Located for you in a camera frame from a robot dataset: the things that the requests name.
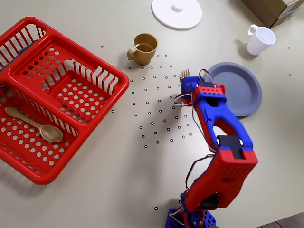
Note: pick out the white plastic cup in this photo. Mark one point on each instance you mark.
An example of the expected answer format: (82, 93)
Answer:
(259, 41)

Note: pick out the red plastic dish basket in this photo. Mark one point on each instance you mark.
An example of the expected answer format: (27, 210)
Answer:
(66, 71)

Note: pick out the grey plastic plate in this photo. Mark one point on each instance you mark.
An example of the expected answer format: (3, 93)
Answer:
(243, 90)

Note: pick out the grey plastic fork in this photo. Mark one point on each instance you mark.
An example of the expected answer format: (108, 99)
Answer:
(2, 86)

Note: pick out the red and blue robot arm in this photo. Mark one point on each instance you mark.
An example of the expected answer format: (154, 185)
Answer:
(225, 147)

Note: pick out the brown cardboard box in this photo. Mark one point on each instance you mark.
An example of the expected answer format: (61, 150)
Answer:
(268, 9)

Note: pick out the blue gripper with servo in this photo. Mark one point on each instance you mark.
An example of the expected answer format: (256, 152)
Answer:
(185, 88)

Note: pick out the golden plastic fork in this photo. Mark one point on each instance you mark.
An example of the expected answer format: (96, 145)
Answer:
(186, 72)

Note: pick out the golden plastic cup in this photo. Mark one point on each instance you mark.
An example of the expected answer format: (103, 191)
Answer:
(145, 51)

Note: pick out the golden plastic spoon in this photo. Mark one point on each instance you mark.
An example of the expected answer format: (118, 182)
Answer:
(51, 134)

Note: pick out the white round plate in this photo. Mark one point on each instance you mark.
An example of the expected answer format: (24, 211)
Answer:
(177, 17)

